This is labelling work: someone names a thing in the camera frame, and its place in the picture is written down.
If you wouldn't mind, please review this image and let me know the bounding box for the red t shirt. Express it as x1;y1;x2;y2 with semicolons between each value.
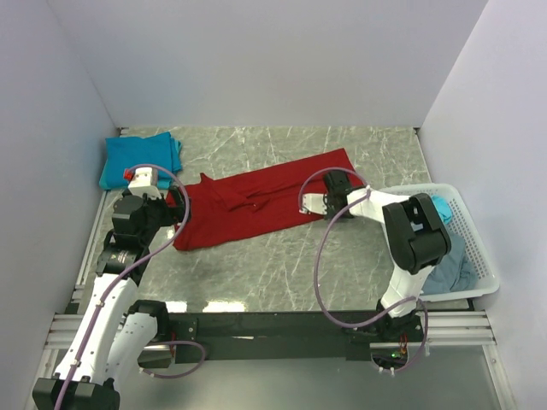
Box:
174;148;354;251

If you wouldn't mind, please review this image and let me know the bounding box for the aluminium frame rail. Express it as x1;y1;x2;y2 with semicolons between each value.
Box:
44;311;497;350

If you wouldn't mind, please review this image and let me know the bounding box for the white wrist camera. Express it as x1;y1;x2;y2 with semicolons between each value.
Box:
122;167;162;200
299;193;327;215

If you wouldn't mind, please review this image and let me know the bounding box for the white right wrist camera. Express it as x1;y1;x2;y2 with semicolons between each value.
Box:
299;193;327;215

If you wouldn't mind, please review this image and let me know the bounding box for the grey blue t shirt in basket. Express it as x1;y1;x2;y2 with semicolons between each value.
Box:
422;232;479;296

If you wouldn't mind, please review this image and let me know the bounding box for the white plastic basket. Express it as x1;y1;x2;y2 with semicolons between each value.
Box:
381;183;500;302

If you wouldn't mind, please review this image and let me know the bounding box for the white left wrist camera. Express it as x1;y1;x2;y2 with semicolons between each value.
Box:
122;167;162;200

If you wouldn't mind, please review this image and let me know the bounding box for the folded blue t shirt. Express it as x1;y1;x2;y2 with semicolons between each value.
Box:
99;132;182;190

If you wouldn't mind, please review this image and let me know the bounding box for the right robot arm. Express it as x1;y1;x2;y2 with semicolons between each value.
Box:
314;169;451;341

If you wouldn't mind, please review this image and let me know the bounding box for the teal t shirt in basket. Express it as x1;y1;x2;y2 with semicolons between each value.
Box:
431;195;453;225

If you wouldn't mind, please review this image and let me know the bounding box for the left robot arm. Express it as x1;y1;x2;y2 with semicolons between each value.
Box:
32;187;191;409

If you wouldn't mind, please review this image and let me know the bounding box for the folded teal t shirt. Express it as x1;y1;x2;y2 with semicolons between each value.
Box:
98;138;185;192

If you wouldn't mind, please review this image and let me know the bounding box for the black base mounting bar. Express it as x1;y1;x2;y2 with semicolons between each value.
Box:
136;311;426;368

